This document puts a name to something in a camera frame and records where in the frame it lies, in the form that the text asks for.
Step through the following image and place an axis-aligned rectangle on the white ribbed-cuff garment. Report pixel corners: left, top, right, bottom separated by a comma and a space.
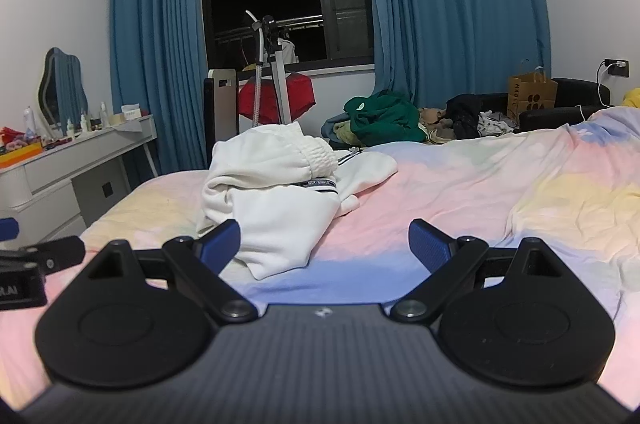
196, 120, 399, 281

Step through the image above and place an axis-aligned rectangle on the blue curtain beside sofa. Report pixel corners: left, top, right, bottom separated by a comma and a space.
359, 0, 552, 111

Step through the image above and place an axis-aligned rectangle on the metal clothes rack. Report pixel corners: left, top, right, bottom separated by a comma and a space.
243, 9, 297, 126

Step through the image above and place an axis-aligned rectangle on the black and beige clothes pile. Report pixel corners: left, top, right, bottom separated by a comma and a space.
419, 93, 520, 144

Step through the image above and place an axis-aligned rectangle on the white dresser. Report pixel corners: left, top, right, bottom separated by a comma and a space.
0, 114, 159, 251

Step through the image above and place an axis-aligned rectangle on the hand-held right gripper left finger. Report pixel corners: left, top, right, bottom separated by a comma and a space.
87, 219, 259, 324

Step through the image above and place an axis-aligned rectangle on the orange box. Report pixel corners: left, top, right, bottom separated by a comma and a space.
0, 142, 44, 168

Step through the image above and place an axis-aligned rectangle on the white side table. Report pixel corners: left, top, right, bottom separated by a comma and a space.
203, 68, 240, 170

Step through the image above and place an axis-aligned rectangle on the blue curtain beside dresser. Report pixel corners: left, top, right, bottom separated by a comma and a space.
109, 0, 212, 179

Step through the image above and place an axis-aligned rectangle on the black sofa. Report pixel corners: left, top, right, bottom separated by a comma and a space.
479, 77, 612, 133

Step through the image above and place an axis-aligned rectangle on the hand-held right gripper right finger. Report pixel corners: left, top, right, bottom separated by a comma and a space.
390, 219, 563, 324

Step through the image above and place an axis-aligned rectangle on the wavy framed mirror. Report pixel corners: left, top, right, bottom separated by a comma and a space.
35, 47, 90, 130

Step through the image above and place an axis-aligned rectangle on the blue and yellow clothes pile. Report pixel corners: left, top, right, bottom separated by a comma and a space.
320, 111, 362, 151

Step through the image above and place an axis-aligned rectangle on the green garment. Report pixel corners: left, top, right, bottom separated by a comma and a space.
344, 90, 427, 145

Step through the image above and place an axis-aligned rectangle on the white charging cable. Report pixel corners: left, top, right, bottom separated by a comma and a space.
575, 63, 610, 123

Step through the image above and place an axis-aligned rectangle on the wall socket with charger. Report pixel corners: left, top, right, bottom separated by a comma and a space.
602, 58, 630, 79

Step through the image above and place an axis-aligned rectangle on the red garment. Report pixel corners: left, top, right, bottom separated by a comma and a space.
237, 72, 317, 123

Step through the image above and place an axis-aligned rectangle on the brown paper bag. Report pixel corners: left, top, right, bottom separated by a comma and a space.
507, 58, 559, 116

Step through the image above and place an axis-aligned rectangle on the white hanging garment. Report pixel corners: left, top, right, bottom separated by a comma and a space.
277, 38, 300, 64

